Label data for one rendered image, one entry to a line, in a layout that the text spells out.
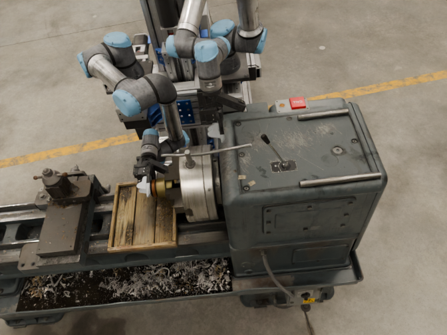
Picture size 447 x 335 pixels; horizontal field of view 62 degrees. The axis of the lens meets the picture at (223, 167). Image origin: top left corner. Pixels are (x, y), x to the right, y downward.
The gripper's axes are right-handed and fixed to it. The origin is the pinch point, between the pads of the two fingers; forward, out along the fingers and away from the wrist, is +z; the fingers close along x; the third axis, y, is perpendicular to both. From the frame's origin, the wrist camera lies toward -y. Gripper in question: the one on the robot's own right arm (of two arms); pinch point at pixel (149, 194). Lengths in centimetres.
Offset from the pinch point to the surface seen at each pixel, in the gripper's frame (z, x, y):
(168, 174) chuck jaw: -5.4, 5.1, -8.8
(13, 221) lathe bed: -7, -22, 73
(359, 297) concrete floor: 15, -109, -103
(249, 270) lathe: 17, -49, -38
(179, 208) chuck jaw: 9.9, 2.7, -13.4
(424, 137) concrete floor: -105, -109, -186
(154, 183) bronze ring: -2.9, 3.0, -2.6
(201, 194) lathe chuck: 8.7, 9.3, -22.8
